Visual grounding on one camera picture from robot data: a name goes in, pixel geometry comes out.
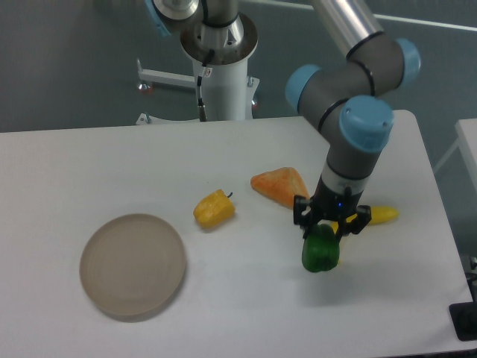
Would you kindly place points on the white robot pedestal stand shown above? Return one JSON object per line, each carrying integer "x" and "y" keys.
{"x": 223, "y": 89}

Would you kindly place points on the white side table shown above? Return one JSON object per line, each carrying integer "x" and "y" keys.
{"x": 466, "y": 143}

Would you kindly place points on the beige round plate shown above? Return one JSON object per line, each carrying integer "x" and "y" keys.
{"x": 133, "y": 266}

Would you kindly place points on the yellow banana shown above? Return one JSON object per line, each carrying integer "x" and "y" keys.
{"x": 380, "y": 215}

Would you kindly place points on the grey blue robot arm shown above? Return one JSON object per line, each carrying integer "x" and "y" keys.
{"x": 344, "y": 105}

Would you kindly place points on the black device at edge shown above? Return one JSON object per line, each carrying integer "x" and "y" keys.
{"x": 463, "y": 317}

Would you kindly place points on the green bell pepper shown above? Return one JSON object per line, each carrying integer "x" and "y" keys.
{"x": 321, "y": 249}

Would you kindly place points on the orange triangular fruit slice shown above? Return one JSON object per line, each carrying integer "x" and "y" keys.
{"x": 280, "y": 185}

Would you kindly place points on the yellow bell pepper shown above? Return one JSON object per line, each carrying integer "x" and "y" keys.
{"x": 214, "y": 209}

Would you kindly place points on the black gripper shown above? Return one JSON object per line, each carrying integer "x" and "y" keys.
{"x": 335, "y": 199}

